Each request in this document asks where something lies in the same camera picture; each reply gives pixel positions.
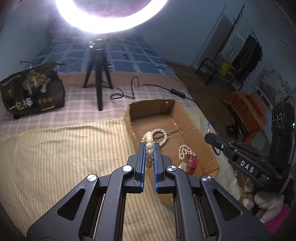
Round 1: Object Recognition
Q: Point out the long white pearl necklace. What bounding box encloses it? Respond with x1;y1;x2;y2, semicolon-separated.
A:
178;144;197;161

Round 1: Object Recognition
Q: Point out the cream bead bracelet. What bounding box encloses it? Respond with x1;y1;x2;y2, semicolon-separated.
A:
140;131;155;174

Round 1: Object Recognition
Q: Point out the red band wristwatch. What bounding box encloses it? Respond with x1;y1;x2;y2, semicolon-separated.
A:
178;155;198;176

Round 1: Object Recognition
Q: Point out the black ring bangle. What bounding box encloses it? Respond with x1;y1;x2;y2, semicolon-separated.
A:
205;121;224;156

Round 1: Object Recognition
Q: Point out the brown cardboard box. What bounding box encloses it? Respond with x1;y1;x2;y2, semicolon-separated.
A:
124;99;220;207

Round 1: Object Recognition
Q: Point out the white plush toy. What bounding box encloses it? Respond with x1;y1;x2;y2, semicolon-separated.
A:
239;178;285;224

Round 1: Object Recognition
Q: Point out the orange cardboard box on floor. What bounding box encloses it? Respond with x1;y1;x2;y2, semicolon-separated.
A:
221;91;267;146

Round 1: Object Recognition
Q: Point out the pink checked bed sheet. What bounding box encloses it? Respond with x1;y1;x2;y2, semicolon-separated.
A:
1;72;197;135

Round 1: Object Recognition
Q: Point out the landscape painting scroll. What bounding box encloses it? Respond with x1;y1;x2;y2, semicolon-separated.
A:
252;40;295;110

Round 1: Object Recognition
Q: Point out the black clothes rack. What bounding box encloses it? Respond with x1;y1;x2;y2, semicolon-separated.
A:
195;7;263;90

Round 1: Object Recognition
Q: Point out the yellow striped cloth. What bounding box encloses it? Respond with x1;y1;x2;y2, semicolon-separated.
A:
1;118;241;240

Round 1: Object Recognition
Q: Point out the blue patterned quilt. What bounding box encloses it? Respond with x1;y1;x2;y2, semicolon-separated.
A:
30;34;178;78

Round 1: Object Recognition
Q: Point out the black tripod stand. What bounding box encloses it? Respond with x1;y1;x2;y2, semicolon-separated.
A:
83;39;113;111

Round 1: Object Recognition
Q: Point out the black printed gift bag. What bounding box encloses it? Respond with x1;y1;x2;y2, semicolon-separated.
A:
1;61;65;119

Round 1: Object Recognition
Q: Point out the black power cable with switch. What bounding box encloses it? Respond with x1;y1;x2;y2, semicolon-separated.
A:
101;76;200;108

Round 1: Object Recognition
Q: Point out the white ring light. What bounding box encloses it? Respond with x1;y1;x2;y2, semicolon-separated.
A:
55;1;168;35

